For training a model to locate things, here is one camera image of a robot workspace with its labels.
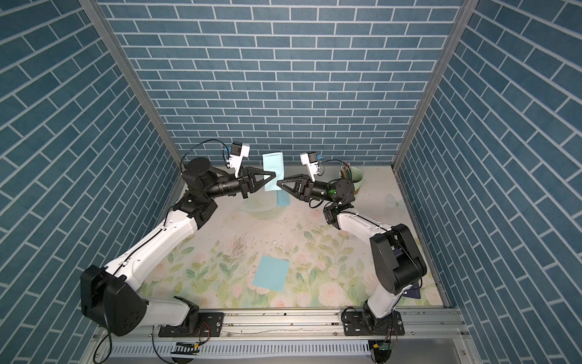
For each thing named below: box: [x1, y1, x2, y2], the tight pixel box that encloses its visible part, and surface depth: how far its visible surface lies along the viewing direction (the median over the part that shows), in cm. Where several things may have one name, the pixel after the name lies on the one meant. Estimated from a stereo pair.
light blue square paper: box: [276, 189, 291, 207], surface depth 107 cm
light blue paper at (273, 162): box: [262, 152, 285, 192], surface depth 65 cm
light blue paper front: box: [251, 254, 291, 293], surface depth 86 cm
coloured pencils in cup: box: [340, 161, 353, 180], surface depth 100 cm
